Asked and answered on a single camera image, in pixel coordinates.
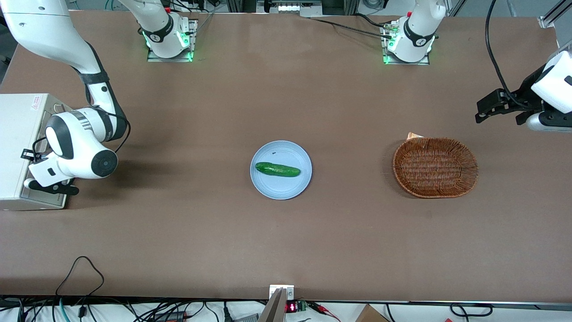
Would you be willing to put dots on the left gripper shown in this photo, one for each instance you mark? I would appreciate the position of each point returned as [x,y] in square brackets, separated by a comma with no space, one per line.
[526,95]

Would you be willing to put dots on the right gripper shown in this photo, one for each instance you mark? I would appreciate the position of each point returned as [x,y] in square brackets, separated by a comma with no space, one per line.
[25,154]

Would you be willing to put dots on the white toaster oven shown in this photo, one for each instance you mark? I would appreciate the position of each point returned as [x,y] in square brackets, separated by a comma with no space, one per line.
[18,147]

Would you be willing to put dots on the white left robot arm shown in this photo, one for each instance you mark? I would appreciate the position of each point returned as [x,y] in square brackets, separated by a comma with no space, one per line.
[420,27]

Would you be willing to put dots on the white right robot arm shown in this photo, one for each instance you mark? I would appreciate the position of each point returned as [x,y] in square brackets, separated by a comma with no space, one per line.
[44,27]

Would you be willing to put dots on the brown oval wicker basket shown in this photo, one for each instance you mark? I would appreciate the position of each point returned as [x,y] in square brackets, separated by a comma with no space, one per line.
[435,167]

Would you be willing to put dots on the orange paper basket tag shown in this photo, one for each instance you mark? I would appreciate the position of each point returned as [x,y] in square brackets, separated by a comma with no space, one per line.
[413,136]

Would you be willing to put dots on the black power adapter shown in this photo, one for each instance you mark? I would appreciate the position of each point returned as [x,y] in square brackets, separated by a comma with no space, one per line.
[170,316]

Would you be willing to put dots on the green cucumber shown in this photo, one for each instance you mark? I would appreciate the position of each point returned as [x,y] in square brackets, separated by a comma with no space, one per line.
[277,169]

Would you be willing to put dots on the light blue round plate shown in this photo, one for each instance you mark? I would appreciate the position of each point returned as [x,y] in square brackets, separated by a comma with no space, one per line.
[281,188]

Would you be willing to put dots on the grey equipment box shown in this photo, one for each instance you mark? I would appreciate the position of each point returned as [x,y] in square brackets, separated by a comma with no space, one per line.
[288,6]

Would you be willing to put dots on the brown cardboard box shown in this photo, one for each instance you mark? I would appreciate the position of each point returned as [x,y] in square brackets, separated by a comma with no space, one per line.
[371,315]

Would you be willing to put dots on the grey metal bar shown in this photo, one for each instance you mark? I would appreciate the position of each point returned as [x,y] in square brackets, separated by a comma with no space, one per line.
[273,311]

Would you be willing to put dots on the red digit display module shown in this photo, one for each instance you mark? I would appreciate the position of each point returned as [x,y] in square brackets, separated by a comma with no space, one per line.
[291,307]

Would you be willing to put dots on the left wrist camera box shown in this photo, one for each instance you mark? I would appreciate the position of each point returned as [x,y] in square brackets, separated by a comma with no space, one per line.
[549,121]

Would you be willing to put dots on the aluminium frame profile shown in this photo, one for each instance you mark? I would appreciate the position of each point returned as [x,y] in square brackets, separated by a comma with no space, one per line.
[554,13]

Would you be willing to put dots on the small metal bracket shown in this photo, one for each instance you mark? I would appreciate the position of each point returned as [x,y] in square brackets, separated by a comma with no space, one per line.
[289,293]

